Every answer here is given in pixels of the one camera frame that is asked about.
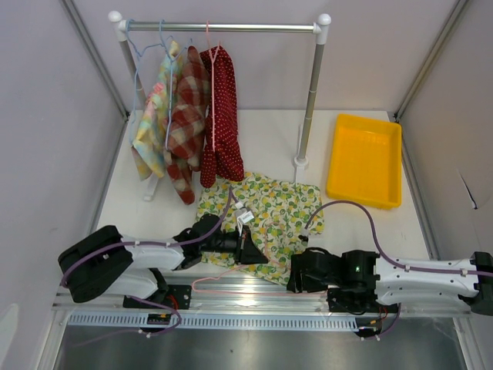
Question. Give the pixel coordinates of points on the yellow plastic tray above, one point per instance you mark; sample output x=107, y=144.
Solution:
x=365, y=162

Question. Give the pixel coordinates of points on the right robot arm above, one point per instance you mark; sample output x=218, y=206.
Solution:
x=450, y=283

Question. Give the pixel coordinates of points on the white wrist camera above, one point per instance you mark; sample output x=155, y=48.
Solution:
x=243, y=216
x=304, y=235

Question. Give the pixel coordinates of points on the lemon print cloth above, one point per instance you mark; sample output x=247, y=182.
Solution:
x=289, y=204

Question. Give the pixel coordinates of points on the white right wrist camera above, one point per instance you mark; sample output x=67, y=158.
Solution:
x=304, y=235

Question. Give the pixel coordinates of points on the white clothes rack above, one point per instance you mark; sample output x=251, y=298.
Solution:
x=318, y=29

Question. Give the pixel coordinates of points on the red polka dot skirt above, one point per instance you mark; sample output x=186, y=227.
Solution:
x=226, y=161

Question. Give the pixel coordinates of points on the pink wire hanger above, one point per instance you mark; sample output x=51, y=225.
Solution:
x=271, y=238
x=213, y=56

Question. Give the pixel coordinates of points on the pastel plaid skirt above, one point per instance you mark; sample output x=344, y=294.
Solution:
x=148, y=144

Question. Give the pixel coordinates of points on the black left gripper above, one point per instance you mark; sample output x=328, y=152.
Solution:
x=246, y=249

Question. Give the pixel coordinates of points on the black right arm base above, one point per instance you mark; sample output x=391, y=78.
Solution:
x=340, y=301

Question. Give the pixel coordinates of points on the blue wire hanger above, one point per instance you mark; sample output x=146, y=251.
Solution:
x=133, y=56
x=172, y=60

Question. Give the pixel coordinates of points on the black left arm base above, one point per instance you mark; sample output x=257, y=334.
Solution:
x=177, y=296

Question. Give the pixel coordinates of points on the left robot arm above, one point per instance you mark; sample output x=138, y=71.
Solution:
x=106, y=262

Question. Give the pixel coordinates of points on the aluminium front rail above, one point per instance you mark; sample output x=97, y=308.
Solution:
x=206, y=303

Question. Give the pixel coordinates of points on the red plaid skirt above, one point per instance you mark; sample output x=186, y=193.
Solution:
x=184, y=149

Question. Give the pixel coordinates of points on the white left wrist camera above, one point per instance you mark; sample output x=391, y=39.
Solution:
x=243, y=216

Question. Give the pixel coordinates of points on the slotted cable duct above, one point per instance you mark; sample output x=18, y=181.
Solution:
x=216, y=321

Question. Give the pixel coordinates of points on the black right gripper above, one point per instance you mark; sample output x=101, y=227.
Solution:
x=295, y=284

